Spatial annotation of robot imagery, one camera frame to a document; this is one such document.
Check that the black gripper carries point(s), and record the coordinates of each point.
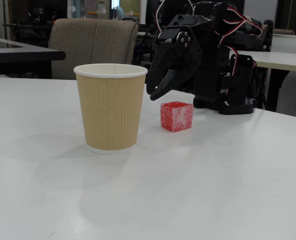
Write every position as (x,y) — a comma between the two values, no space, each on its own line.
(176,58)

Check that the brown fabric chair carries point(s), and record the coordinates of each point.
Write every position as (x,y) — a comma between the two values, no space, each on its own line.
(87,42)

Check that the distant person in blue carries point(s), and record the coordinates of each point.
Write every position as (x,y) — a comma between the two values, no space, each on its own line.
(119,12)

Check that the black equipment rack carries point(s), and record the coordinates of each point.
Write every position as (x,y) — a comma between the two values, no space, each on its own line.
(142,50)

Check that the tan chair back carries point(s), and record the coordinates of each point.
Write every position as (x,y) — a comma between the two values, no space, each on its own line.
(284,31)

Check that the dark table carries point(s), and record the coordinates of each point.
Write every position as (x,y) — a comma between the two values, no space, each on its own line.
(17,53)

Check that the red cube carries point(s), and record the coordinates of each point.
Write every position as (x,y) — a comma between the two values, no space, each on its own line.
(176,116)

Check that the tan paper cup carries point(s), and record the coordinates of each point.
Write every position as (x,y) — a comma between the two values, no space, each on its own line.
(110,110)

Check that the white table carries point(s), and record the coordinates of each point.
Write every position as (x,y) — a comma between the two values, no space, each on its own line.
(280,60)

